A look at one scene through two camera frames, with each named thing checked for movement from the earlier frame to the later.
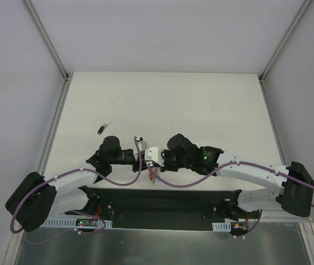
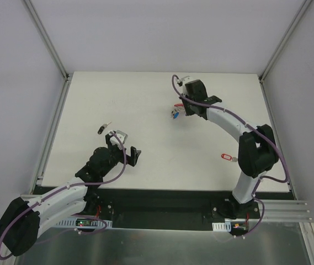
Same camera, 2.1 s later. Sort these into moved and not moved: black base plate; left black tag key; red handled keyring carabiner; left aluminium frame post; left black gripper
Moved: red handled keyring carabiner; left black gripper
Not moved: black base plate; left black tag key; left aluminium frame post
